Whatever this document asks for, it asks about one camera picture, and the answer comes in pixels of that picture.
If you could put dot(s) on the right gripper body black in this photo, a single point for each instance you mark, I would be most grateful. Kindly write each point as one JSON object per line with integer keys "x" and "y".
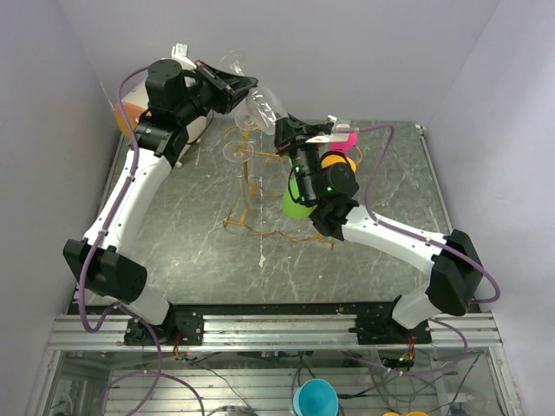
{"x": 308, "y": 130}

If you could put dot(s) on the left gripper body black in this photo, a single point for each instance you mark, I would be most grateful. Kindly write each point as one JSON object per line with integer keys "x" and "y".
{"x": 212, "y": 93}

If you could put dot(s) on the pink plastic wine glass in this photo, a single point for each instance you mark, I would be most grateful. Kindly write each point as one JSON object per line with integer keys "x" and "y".
{"x": 342, "y": 142}

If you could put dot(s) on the teal plastic cup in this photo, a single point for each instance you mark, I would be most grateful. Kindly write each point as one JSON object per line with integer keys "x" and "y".
{"x": 316, "y": 397}

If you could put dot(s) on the clear plastic wine glass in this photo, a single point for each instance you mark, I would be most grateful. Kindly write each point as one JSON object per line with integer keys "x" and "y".
{"x": 263, "y": 104}
{"x": 245, "y": 121}
{"x": 238, "y": 151}

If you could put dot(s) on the gold wire wine glass rack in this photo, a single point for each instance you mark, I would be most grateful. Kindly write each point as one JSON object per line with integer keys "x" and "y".
{"x": 257, "y": 190}

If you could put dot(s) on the white cylindrical bread box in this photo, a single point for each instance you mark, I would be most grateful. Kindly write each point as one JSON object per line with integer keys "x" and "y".
{"x": 156, "y": 129}

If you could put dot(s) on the orange cup below table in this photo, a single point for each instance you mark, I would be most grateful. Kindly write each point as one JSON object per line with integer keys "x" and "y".
{"x": 406, "y": 414}

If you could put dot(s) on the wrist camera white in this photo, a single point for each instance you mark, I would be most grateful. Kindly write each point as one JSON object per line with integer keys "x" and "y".
{"x": 179, "y": 53}
{"x": 336, "y": 127}

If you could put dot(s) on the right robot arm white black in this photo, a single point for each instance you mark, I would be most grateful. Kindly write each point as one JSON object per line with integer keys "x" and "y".
{"x": 325, "y": 183}

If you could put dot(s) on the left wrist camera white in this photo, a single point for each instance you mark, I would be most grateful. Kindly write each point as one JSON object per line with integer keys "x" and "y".
{"x": 179, "y": 53}

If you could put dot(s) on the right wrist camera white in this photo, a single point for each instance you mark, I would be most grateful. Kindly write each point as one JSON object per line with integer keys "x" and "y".
{"x": 336, "y": 127}

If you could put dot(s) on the orange plastic wine glass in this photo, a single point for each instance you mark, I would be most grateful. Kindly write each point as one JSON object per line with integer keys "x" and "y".
{"x": 331, "y": 158}

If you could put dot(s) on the green plastic wine glass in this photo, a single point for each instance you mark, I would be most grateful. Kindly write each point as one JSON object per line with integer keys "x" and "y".
{"x": 291, "y": 200}

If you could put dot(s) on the aluminium rail frame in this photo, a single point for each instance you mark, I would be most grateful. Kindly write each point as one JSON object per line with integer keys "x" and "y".
{"x": 271, "y": 333}

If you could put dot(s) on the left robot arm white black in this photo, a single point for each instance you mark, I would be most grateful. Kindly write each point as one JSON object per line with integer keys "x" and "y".
{"x": 100, "y": 261}

